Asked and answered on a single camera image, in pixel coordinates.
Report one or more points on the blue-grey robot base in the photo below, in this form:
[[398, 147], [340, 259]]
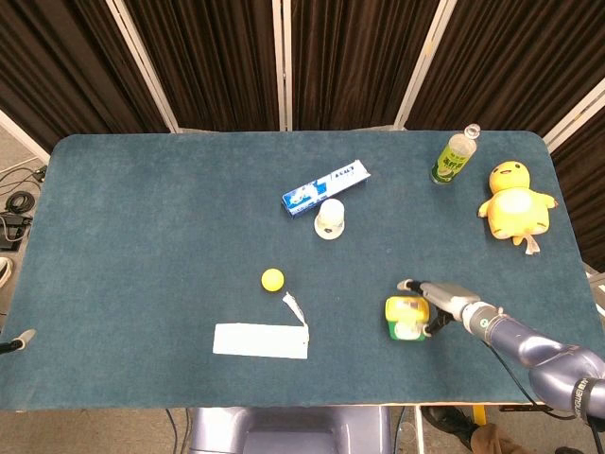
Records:
[[283, 435]]

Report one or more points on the yellow plush duck toy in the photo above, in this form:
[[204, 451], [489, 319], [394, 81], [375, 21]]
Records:
[[513, 208]]

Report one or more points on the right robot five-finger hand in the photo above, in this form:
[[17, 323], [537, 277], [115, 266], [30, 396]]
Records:
[[449, 295]]

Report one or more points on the white paper bookmark with tassel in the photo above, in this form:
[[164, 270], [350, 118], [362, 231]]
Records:
[[257, 340]]

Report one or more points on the teal tablecloth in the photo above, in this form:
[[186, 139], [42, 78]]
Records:
[[142, 227]]

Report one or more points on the brown trouser leg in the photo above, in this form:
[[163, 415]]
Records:
[[496, 440]]

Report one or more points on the black power adapter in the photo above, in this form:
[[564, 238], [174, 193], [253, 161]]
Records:
[[12, 232]]

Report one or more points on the yellow green small container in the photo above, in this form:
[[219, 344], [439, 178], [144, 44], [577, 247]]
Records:
[[402, 312]]

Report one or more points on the green label tea bottle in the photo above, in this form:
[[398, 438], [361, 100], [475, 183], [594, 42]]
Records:
[[453, 161]]

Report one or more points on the dark curtain screen panel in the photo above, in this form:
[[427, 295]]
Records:
[[510, 52], [203, 61], [61, 61], [359, 61], [583, 161]]

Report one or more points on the stacked floral paper cups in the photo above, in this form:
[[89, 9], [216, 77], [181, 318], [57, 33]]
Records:
[[330, 217]]

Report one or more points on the black shoe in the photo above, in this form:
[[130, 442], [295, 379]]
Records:
[[444, 420]]

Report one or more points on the blue toothpaste box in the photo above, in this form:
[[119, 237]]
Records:
[[326, 188]]

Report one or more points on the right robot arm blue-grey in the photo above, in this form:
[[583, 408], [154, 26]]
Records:
[[529, 340]]

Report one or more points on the yellow ball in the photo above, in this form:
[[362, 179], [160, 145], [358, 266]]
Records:
[[272, 279]]

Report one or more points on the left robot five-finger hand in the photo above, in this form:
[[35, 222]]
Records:
[[21, 339]]

